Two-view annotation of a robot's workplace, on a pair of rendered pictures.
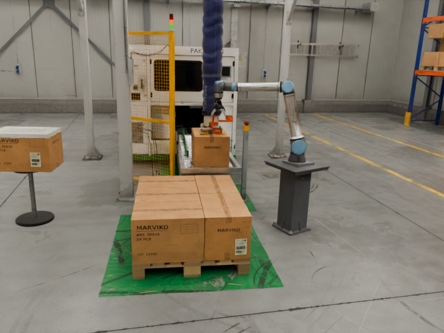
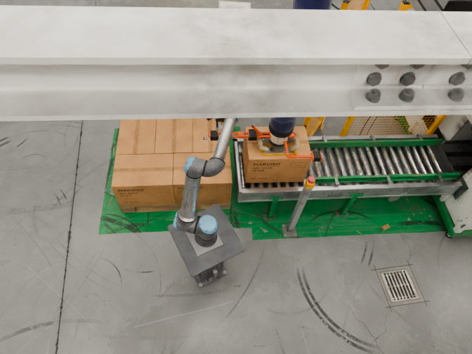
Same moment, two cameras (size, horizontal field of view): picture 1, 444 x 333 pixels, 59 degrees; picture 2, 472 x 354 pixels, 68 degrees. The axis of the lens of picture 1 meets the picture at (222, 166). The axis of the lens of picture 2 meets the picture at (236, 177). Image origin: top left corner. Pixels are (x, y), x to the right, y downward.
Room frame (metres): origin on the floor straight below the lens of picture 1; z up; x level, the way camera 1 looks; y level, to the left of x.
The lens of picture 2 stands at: (4.25, -2.01, 3.53)
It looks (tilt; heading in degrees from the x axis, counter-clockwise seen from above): 56 degrees down; 89
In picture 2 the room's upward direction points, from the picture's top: 6 degrees clockwise
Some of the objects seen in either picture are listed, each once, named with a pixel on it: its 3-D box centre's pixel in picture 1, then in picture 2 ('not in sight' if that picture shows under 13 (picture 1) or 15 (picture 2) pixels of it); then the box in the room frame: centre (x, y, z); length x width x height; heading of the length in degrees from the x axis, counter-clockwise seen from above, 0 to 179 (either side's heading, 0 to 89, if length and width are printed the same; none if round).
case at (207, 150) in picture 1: (209, 148); (274, 154); (4.65, 0.16, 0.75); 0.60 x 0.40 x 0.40; 8
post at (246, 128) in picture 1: (244, 163); (298, 208); (4.93, -0.29, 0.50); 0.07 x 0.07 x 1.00; 8
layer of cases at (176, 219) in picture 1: (188, 213); (175, 156); (3.58, 0.32, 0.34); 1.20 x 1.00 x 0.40; 8
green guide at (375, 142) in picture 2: (182, 140); (371, 140); (5.75, 0.61, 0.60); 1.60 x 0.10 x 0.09; 8
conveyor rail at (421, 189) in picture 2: (224, 152); (352, 192); (5.49, -0.03, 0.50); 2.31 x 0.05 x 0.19; 8
